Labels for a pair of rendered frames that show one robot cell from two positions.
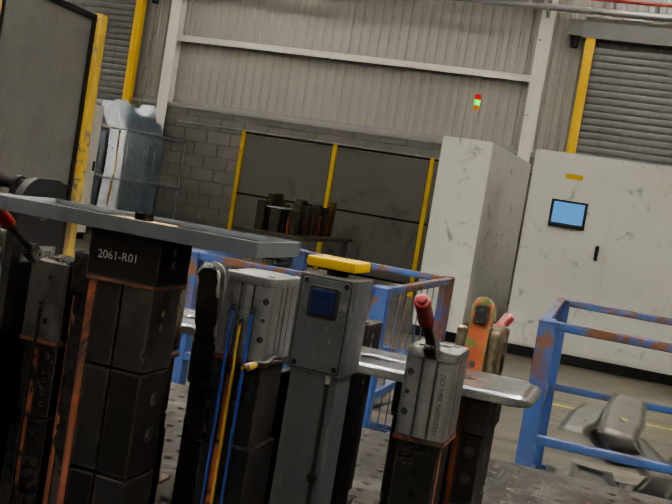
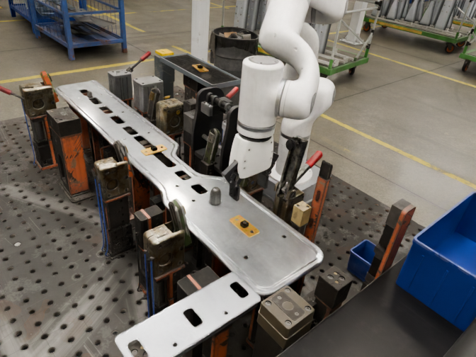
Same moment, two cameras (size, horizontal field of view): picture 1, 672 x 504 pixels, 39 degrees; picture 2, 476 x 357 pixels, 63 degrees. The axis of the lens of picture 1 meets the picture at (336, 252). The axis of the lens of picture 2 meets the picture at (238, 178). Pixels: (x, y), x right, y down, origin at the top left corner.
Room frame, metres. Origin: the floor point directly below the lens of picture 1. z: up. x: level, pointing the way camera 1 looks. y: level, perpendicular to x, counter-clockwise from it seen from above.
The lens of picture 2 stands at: (2.41, 1.15, 1.66)
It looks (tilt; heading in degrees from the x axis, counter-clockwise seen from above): 33 degrees down; 209
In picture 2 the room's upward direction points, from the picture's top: 6 degrees clockwise
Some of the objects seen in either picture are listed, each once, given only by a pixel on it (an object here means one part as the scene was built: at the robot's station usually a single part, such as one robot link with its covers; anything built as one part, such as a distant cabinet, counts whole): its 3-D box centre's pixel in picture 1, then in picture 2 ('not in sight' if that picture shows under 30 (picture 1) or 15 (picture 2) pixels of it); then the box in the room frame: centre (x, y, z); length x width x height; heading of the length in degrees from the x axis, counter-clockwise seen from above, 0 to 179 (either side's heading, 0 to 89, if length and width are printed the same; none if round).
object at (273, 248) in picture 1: (145, 225); (198, 69); (1.17, 0.24, 1.16); 0.37 x 0.14 x 0.02; 72
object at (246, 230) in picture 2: not in sight; (244, 224); (1.71, 0.80, 1.01); 0.08 x 0.04 x 0.01; 72
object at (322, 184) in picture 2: not in sight; (308, 239); (1.59, 0.94, 0.95); 0.03 x 0.01 x 0.50; 72
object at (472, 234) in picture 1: (478, 220); not in sight; (10.38, -1.50, 1.22); 2.40 x 0.54 x 2.45; 160
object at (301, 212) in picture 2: not in sight; (291, 256); (1.61, 0.91, 0.88); 0.04 x 0.04 x 0.36; 72
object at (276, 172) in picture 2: not in sight; (292, 154); (1.07, 0.66, 0.88); 0.19 x 0.19 x 0.18
